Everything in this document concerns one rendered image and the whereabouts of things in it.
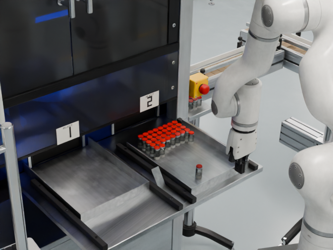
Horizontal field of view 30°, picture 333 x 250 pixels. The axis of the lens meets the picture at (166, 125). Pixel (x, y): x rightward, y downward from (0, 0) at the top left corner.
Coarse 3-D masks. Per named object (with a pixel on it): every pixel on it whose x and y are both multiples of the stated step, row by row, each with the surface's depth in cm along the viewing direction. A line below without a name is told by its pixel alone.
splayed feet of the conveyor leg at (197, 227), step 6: (186, 228) 296; (192, 228) 297; (198, 228) 298; (204, 228) 298; (186, 234) 298; (192, 234) 298; (198, 234) 299; (204, 234) 297; (210, 234) 297; (216, 234) 298; (216, 240) 297; (222, 240) 297; (228, 240) 298; (228, 246) 297
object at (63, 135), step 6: (66, 126) 200; (72, 126) 201; (78, 126) 203; (60, 132) 199; (66, 132) 201; (72, 132) 202; (78, 132) 204; (60, 138) 200; (66, 138) 202; (72, 138) 204
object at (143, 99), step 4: (156, 92) 221; (144, 96) 218; (148, 96) 219; (152, 96) 220; (156, 96) 222; (140, 100) 217; (144, 100) 218; (148, 100) 220; (152, 100) 221; (156, 100) 222; (140, 104) 218; (144, 104) 219; (152, 104) 222; (156, 104) 223; (140, 108) 219; (144, 108) 220; (148, 108) 221; (140, 112) 220
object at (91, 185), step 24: (96, 144) 216; (24, 168) 205; (48, 168) 208; (72, 168) 208; (96, 168) 209; (120, 168) 208; (72, 192) 197; (96, 192) 197; (120, 192) 198; (144, 192) 198
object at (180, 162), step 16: (192, 128) 228; (128, 144) 216; (192, 144) 222; (208, 144) 223; (160, 160) 213; (176, 160) 214; (192, 160) 214; (208, 160) 214; (224, 160) 214; (176, 176) 206; (192, 176) 206; (208, 176) 206; (224, 176) 204; (192, 192) 196
